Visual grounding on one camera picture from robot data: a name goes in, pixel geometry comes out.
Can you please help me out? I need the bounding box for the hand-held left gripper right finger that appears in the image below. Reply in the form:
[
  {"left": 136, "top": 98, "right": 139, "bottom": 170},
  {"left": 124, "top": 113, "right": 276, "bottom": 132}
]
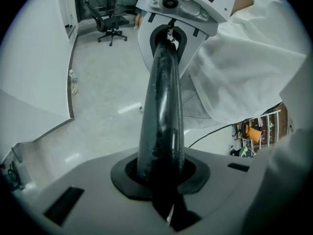
[{"left": 178, "top": 147, "right": 268, "bottom": 235}]

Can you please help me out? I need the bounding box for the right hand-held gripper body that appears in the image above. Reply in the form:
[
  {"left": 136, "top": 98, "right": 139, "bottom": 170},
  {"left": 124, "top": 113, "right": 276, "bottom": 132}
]
[{"left": 149, "top": 0, "right": 238, "bottom": 24}]

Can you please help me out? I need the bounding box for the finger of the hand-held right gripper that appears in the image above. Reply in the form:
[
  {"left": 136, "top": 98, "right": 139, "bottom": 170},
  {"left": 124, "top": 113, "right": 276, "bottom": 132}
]
[
  {"left": 137, "top": 11, "right": 172, "bottom": 76},
  {"left": 173, "top": 20, "right": 219, "bottom": 80}
]

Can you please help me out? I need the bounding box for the orange office chair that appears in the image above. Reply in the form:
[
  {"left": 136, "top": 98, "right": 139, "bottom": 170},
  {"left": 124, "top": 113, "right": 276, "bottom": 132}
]
[{"left": 241, "top": 120, "right": 264, "bottom": 144}]

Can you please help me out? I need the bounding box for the white wall shelving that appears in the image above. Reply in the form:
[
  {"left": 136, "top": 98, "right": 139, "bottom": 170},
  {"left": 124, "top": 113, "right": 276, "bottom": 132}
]
[{"left": 254, "top": 108, "right": 282, "bottom": 148}]

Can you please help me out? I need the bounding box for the black folding chair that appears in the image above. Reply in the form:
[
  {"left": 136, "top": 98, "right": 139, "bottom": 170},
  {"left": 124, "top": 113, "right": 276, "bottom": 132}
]
[{"left": 135, "top": 38, "right": 203, "bottom": 233}]

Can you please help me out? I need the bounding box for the black green backpack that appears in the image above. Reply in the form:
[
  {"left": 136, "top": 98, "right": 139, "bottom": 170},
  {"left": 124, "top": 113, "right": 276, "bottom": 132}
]
[{"left": 230, "top": 146, "right": 257, "bottom": 159}]

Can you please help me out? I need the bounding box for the person's white t-shirt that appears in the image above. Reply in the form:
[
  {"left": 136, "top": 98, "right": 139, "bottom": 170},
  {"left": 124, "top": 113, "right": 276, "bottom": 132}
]
[{"left": 189, "top": 0, "right": 313, "bottom": 235}]

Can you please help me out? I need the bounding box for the small patterned cloth bundle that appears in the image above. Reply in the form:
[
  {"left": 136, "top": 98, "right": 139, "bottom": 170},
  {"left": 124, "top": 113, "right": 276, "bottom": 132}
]
[{"left": 67, "top": 69, "right": 81, "bottom": 96}]

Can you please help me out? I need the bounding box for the black office chair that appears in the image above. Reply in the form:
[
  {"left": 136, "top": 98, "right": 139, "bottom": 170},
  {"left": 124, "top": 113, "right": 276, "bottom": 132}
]
[{"left": 82, "top": 0, "right": 131, "bottom": 47}]

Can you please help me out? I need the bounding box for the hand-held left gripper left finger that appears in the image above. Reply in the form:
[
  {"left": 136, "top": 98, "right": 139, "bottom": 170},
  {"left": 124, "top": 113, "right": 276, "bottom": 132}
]
[{"left": 13, "top": 152, "right": 177, "bottom": 235}]

